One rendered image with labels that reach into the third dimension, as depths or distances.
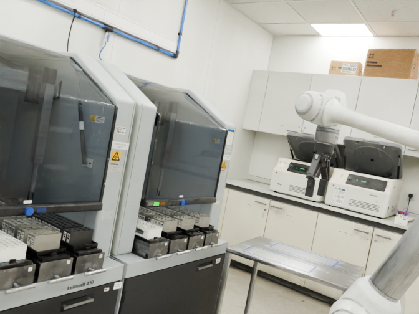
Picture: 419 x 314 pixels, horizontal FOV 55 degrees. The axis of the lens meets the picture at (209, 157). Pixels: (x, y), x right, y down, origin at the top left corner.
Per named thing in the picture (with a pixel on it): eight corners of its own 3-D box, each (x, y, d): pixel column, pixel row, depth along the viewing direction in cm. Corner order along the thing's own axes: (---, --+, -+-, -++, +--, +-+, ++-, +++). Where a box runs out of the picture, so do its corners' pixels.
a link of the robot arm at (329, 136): (342, 132, 159) (340, 146, 159) (320, 129, 164) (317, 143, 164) (335, 129, 151) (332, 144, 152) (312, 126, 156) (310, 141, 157)
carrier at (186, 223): (190, 227, 225) (192, 217, 225) (193, 228, 224) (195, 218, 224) (177, 229, 216) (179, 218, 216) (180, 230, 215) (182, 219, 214)
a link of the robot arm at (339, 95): (321, 129, 165) (306, 124, 155) (328, 91, 164) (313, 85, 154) (346, 132, 158) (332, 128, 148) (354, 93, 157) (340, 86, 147)
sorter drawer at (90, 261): (-15, 225, 190) (-11, 207, 190) (14, 223, 202) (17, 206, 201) (81, 279, 149) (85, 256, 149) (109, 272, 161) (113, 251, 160)
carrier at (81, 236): (88, 242, 167) (91, 228, 167) (91, 243, 166) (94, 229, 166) (65, 245, 158) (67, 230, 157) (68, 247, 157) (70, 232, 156)
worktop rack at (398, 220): (406, 226, 333) (407, 219, 333) (393, 223, 340) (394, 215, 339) (414, 224, 356) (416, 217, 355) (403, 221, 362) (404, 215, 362)
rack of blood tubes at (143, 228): (105, 225, 205) (107, 213, 205) (120, 223, 213) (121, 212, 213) (146, 242, 188) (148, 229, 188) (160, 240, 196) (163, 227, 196)
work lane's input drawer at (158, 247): (60, 220, 224) (62, 204, 223) (80, 218, 235) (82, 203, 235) (154, 262, 182) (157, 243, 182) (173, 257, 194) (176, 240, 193)
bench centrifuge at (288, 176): (267, 190, 413) (279, 129, 409) (292, 190, 463) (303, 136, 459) (318, 204, 380) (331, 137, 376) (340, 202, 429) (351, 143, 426)
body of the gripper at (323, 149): (330, 144, 152) (326, 167, 153) (337, 146, 159) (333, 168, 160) (312, 141, 157) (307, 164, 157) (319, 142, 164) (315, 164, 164)
